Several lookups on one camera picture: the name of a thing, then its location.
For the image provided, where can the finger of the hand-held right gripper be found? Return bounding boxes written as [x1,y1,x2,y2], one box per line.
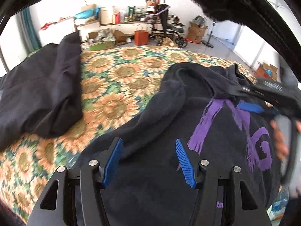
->
[232,85,266,99]
[236,101,280,118]

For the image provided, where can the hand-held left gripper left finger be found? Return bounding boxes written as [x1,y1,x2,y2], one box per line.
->
[28,137,124,226]

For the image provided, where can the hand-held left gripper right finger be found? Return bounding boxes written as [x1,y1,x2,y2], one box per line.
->
[175,138,268,226]

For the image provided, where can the black sweatshirt with purple print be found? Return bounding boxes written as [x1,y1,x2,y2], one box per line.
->
[67,62,286,226]

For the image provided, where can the black thin garment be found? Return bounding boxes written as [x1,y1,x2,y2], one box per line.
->
[0,31,83,152]

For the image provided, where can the person's right hand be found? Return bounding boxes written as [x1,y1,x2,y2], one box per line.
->
[269,120,290,162]

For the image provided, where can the black standing fan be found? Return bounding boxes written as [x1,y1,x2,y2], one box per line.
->
[202,20,219,49]

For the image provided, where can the stacked cardboard boxes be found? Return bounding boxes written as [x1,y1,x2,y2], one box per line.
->
[187,21,208,43]

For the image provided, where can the sunflower print blanket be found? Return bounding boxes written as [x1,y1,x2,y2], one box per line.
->
[0,45,258,224]

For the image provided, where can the black stroller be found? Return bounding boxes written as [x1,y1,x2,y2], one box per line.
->
[147,0,189,49]

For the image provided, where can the green basket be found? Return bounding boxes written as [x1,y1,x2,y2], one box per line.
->
[89,40,116,51]

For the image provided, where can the orange paper bag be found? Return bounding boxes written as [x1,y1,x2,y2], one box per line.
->
[134,24,150,46]

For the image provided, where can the open brown cardboard box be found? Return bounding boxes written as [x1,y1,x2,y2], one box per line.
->
[113,29,129,45]

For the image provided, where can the white low shelf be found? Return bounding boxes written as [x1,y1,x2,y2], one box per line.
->
[38,16,165,45]

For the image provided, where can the group of jars and bottles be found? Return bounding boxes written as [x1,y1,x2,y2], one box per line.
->
[115,5,156,24]

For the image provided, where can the teal bag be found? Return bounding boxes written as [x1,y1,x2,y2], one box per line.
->
[75,7,101,19]

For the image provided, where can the teal curtain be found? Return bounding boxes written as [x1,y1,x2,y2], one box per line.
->
[17,6,41,51]

